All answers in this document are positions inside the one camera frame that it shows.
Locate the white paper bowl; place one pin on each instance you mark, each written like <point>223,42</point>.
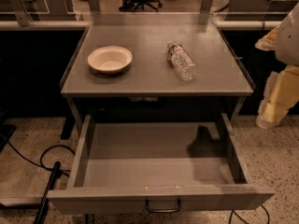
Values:
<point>110,59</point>

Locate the grey cabinet table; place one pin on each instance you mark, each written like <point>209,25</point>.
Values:
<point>146,36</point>

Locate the clear plastic water bottle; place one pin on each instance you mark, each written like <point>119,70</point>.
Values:
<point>181,62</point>

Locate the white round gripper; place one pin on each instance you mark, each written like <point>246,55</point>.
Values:
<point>288,41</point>

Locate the black drawer handle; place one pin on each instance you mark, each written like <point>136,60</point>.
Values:
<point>163,207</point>

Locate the black pole on floor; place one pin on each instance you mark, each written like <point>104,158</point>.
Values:
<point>44,204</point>

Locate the grey open top drawer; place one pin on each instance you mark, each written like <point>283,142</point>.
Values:
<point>118,166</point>

